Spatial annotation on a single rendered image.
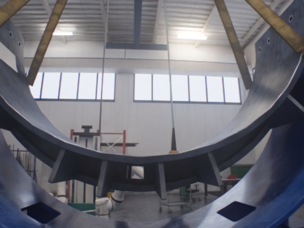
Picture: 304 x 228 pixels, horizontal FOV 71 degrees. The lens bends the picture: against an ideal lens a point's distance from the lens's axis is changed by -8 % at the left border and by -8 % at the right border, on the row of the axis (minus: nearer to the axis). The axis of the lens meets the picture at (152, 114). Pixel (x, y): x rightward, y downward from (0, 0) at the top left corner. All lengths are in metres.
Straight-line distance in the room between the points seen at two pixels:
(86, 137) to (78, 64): 9.73
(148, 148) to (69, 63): 5.96
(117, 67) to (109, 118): 2.70
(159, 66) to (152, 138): 3.75
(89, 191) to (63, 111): 9.88
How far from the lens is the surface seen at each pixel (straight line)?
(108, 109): 12.20
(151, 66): 12.21
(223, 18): 2.11
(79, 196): 3.01
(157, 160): 1.04
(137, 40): 11.76
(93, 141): 2.93
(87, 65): 12.41
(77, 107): 12.51
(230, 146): 1.65
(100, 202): 2.73
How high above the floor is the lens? 1.37
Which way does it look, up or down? 13 degrees up
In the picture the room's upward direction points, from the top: straight up
